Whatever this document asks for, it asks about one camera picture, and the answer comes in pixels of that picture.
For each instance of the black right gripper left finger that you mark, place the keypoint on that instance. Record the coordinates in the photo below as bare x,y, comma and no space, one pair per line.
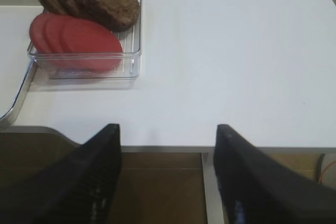
77,189

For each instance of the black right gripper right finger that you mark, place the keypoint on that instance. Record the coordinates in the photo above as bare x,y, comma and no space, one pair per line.
254,188

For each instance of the metal tray with white liner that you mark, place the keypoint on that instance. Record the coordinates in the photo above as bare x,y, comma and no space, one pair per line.
17,69

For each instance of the red tomato slice front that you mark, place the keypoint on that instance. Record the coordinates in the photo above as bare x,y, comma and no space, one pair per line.
79,36

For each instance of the red tomato slice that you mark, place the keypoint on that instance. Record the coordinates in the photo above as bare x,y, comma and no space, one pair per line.
41,35
56,26
79,36

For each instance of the red tomato slice middle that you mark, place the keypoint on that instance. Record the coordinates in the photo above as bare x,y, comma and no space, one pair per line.
56,26

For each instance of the clear patty and tomato container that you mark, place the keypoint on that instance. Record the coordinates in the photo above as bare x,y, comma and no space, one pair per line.
130,40

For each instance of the red tomato slice back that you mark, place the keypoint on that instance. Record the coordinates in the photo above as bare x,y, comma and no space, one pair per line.
41,35

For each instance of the white table leg frame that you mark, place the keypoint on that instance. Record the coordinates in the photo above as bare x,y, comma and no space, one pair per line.
214,207

